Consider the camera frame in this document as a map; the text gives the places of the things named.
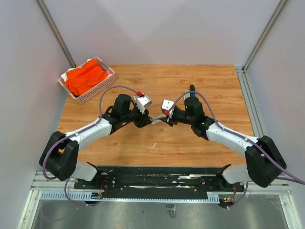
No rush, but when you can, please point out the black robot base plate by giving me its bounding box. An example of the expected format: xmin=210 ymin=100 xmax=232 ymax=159
xmin=74 ymin=166 xmax=244 ymax=198

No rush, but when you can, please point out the orange cloth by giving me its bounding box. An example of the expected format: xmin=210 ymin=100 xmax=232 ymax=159
xmin=61 ymin=59 xmax=109 ymax=96

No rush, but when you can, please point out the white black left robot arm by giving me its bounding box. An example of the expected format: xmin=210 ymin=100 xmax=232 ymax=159
xmin=39 ymin=94 xmax=152 ymax=189

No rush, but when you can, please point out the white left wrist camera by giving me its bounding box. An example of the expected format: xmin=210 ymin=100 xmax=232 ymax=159
xmin=133 ymin=95 xmax=152 ymax=114

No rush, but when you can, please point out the aluminium frame post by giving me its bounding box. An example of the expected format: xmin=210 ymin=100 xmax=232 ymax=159
xmin=35 ymin=0 xmax=76 ymax=67
xmin=242 ymin=0 xmax=290 ymax=72

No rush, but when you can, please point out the right aluminium frame post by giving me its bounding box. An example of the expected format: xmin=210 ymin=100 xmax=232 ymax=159
xmin=242 ymin=0 xmax=290 ymax=72

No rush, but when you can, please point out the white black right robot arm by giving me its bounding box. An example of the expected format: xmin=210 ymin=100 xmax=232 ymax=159
xmin=161 ymin=97 xmax=287 ymax=191

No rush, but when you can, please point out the left aluminium frame post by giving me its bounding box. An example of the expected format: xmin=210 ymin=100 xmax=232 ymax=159
xmin=35 ymin=0 xmax=76 ymax=67

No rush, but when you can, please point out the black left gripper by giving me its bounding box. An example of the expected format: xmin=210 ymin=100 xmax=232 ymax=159
xmin=122 ymin=102 xmax=152 ymax=128

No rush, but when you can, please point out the grey white stapler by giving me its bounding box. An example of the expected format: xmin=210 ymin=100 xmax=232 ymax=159
xmin=184 ymin=89 xmax=191 ymax=99

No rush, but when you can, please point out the grey slotted cable duct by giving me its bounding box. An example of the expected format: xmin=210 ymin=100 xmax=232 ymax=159
xmin=39 ymin=190 xmax=220 ymax=204

